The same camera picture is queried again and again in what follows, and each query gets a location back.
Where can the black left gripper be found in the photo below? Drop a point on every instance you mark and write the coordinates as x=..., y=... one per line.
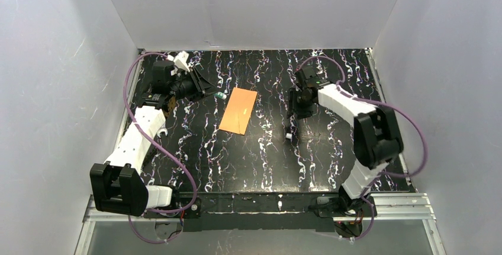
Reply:
x=197, y=84

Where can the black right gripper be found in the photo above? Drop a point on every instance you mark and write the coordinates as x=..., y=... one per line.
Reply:
x=295, y=109

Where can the green white glue stick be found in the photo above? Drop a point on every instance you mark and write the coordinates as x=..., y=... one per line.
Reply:
x=221, y=95

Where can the brown paper envelope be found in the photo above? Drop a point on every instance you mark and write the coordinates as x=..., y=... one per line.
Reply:
x=238, y=111

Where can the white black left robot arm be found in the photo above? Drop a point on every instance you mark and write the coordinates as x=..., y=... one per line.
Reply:
x=116, y=183

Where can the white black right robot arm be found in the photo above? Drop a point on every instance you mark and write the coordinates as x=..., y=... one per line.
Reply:
x=376, y=135

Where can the silver open-end wrench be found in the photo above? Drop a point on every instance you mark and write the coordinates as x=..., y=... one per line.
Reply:
x=162, y=132

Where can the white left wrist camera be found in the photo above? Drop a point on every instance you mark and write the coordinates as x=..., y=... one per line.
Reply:
x=180, y=63

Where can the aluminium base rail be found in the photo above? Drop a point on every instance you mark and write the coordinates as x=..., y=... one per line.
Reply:
x=387, y=206

